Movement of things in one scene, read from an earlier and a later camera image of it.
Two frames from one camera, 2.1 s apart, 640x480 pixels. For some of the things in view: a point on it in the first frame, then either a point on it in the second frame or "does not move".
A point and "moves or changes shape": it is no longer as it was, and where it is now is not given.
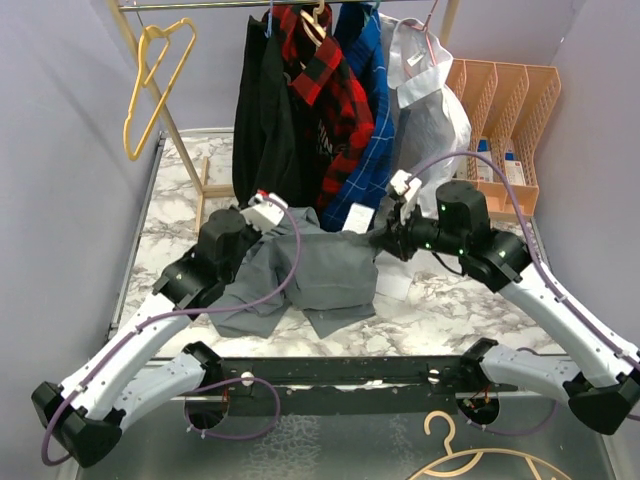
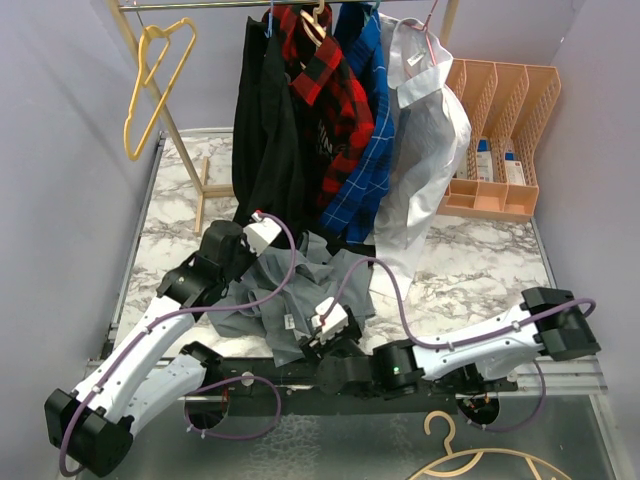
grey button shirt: (303, 269) moves or changes shape
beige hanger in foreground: (452, 453) does not move
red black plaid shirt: (336, 117) does not move
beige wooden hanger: (313, 30) does not move
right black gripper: (394, 236) → (318, 349)
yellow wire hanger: (144, 80) does not move
